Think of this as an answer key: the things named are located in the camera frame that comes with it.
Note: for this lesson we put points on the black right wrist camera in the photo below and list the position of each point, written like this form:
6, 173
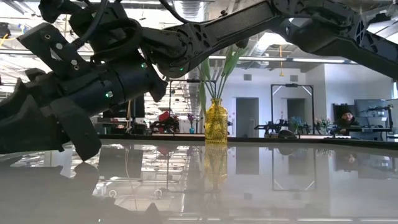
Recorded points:
53, 46

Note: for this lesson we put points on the silver ceiling duct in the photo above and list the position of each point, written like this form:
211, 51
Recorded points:
196, 7

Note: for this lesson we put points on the pink background flowers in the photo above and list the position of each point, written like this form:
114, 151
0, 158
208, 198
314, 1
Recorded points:
322, 122

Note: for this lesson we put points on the black metal stand frame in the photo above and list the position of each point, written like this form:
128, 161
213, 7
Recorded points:
292, 85

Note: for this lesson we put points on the red bag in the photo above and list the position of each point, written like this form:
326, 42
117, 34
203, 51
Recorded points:
164, 116

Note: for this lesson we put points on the teal vase with purple flowers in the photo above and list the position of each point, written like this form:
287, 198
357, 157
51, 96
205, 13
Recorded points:
191, 130

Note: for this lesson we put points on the black office chair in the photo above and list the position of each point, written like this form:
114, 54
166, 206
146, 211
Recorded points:
335, 115

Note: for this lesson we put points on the grey door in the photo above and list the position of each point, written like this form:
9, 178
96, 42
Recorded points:
247, 116
297, 107

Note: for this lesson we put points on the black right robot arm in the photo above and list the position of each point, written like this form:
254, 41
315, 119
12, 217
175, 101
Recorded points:
242, 21

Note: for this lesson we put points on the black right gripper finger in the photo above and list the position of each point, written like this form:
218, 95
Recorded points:
28, 130
14, 98

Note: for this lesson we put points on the long ceiling light strip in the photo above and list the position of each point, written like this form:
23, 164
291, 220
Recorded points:
317, 60

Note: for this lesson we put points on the red artificial tulip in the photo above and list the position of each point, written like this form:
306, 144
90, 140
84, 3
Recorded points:
202, 93

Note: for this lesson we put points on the black background robot arm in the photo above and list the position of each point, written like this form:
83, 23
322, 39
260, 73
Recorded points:
270, 126

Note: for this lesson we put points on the blue background flowers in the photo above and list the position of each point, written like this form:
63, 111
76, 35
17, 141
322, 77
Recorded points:
296, 121

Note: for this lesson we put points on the person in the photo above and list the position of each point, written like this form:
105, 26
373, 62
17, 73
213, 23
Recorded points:
345, 116

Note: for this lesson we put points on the yellow glass vase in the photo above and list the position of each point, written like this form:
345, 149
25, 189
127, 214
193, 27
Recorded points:
216, 121

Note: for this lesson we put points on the dark desk monitor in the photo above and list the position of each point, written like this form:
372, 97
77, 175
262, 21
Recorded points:
370, 107

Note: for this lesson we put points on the wall vent grille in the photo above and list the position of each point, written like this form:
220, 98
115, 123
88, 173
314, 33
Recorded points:
247, 77
293, 78

